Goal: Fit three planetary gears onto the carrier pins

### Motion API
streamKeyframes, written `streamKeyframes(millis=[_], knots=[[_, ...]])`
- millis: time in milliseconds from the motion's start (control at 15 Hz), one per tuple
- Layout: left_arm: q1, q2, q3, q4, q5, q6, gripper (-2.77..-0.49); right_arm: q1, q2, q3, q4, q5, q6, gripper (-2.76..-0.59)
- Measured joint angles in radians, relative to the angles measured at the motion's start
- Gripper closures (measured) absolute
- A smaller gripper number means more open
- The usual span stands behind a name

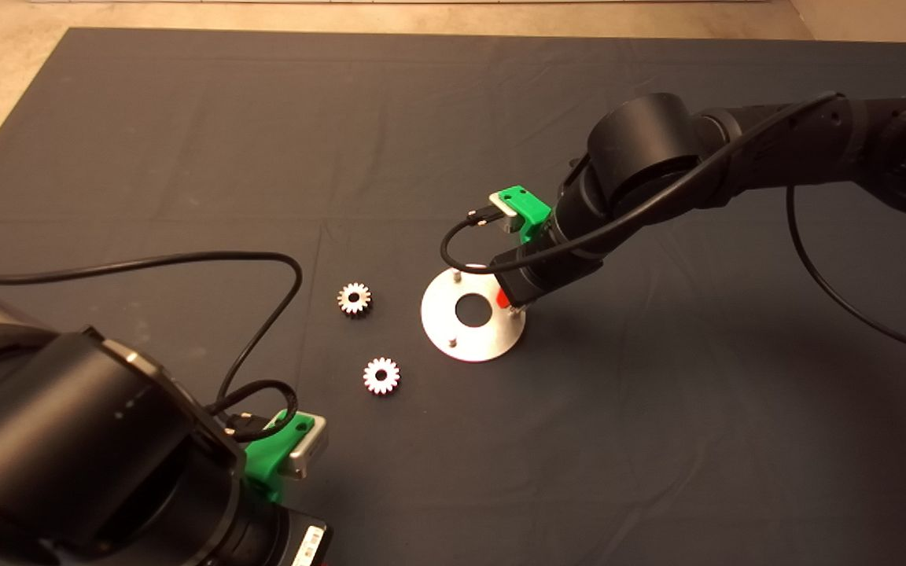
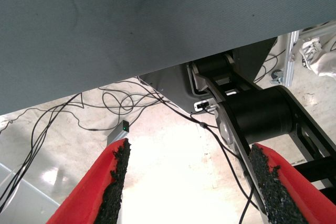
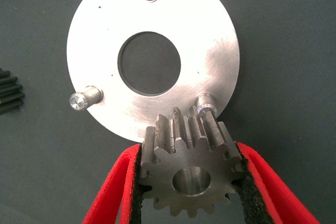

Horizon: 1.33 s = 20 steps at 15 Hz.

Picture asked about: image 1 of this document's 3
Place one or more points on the green left camera mount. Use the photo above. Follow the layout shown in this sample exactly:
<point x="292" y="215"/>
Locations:
<point x="264" y="464"/>

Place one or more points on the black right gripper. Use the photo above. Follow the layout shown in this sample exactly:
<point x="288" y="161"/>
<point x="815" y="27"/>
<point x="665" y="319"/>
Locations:
<point x="547" y="271"/>

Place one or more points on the green right camera mount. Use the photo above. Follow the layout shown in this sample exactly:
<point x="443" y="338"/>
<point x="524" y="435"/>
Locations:
<point x="532" y="208"/>

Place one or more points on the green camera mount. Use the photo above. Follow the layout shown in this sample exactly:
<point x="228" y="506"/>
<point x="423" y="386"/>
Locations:
<point x="532" y="208"/>
<point x="264" y="464"/>

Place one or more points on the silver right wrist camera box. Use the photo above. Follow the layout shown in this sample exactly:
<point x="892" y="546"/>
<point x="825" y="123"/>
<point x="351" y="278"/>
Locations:
<point x="506" y="214"/>

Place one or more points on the dark grey table cloth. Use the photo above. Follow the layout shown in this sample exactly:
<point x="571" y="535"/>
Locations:
<point x="657" y="432"/>

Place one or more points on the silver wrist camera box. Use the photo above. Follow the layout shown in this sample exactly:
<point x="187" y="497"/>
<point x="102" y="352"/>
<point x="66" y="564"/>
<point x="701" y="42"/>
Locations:
<point x="506" y="214"/>
<point x="307" y="452"/>

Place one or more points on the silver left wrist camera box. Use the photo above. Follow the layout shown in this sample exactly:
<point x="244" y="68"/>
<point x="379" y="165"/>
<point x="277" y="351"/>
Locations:
<point x="307" y="452"/>

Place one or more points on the round metal carrier plate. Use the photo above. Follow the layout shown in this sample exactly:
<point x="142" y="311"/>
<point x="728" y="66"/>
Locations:
<point x="441" y="314"/>

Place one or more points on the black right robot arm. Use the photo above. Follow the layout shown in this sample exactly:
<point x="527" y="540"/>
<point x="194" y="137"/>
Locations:
<point x="642" y="141"/>

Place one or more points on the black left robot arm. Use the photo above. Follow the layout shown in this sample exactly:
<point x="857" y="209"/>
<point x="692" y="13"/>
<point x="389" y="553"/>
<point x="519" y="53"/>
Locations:
<point x="68" y="440"/>

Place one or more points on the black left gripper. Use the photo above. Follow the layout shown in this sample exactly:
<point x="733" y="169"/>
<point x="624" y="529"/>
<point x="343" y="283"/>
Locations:
<point x="300" y="542"/>

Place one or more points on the small steel planetary gear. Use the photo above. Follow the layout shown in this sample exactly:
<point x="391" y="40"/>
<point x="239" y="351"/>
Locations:
<point x="373" y="381"/>
<point x="346" y="303"/>

